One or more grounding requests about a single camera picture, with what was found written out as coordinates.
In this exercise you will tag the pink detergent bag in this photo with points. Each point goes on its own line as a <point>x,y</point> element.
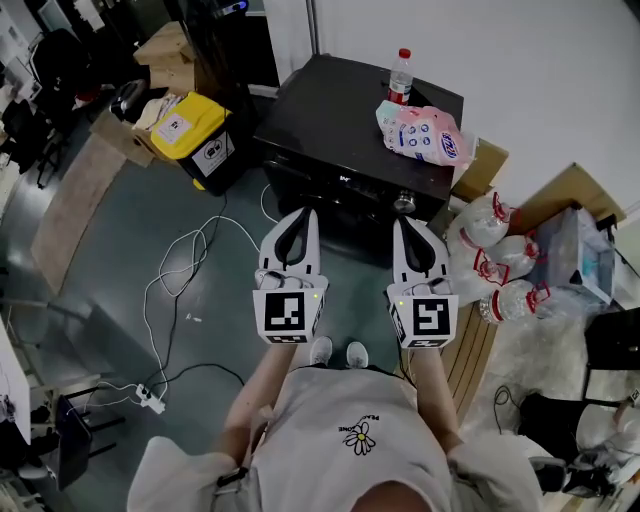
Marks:
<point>425,132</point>

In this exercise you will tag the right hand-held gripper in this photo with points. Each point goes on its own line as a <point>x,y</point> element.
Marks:
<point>430,317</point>

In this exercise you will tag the black washing machine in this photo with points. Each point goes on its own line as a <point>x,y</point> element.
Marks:
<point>330,125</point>

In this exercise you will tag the black bin with yellow lid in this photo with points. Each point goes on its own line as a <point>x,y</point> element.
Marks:
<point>195,130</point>

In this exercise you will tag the wooden slat board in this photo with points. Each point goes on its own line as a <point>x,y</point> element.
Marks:
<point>472,360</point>

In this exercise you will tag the small brown cardboard sheet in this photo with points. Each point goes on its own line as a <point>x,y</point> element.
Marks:
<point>482,170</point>

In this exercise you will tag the person's right white shoe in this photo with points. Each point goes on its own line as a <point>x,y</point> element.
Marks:
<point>357,355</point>

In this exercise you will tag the black cabinet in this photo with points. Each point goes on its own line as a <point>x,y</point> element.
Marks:
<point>220,45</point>

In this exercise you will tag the white power strip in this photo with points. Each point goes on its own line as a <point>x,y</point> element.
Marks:
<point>150,398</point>

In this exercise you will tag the white table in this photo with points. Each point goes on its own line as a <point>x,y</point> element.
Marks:
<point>12,385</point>

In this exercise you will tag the black office chair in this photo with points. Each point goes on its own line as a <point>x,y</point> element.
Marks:
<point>30,135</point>

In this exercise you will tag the black clip-on device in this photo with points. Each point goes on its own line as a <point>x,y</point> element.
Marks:
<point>232,476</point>

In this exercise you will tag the person's white shoe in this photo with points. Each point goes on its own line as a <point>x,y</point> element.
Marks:
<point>357,355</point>
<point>321,350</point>

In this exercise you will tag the silver metal control knob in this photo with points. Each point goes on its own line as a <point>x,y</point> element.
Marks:
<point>405,201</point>

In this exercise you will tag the beige cloth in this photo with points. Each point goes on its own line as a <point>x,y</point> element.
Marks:
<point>157,110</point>

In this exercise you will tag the open cardboard box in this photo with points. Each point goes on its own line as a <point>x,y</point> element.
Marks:
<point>120,137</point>

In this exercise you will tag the person's left forearm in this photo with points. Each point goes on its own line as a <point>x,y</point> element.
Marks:
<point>260,395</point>

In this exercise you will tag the black stool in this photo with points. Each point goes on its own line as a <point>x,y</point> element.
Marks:
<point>72,440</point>

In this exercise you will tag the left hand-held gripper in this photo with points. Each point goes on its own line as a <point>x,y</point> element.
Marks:
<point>285,312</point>

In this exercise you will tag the wooden crate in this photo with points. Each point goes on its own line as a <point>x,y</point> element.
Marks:
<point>165,55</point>

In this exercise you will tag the clear bottle with red cap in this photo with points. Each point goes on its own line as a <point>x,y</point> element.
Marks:
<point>400,80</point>

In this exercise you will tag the black metal frame table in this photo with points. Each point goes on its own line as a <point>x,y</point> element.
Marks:
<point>615,340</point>

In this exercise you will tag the large brown cardboard sheet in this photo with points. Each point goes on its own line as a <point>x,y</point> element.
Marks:
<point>565,190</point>

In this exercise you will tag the clear plastic storage box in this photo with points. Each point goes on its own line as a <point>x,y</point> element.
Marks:
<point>580,255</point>

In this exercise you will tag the person's right forearm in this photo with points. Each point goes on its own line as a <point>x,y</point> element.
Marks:
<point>435,395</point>

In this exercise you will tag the person's left white shoe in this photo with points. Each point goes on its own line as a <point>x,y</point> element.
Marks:
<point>321,350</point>

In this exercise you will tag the brown floor mat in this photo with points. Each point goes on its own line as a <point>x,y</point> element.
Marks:
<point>75,210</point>

